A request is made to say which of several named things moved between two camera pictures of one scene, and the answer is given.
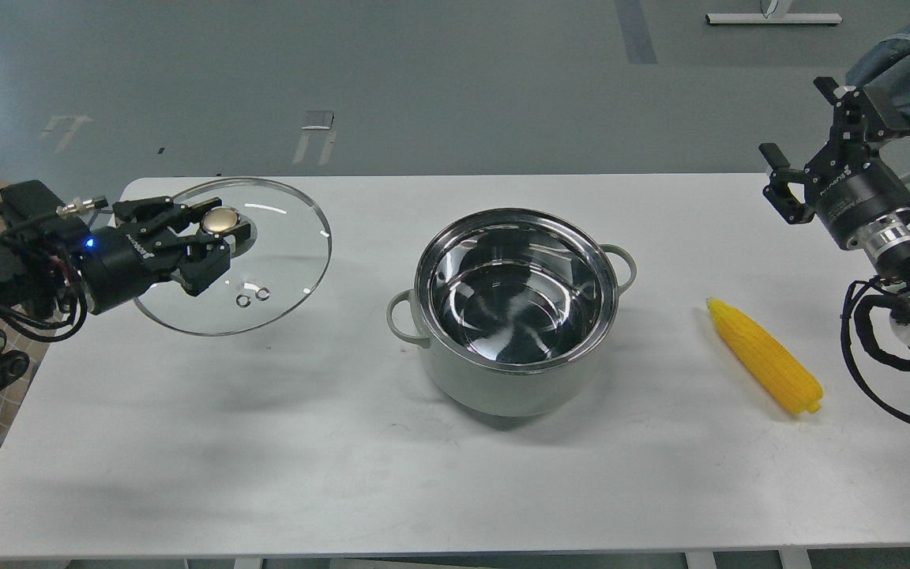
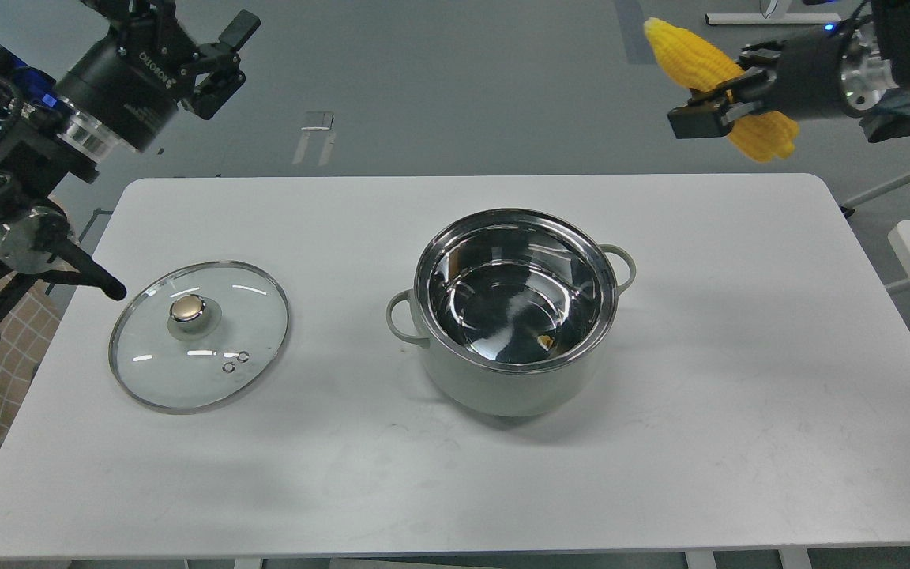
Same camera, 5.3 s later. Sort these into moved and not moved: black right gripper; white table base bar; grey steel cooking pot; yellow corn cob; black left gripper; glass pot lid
Moved: glass pot lid; yellow corn cob; black right gripper; black left gripper
Not moved: white table base bar; grey steel cooking pot
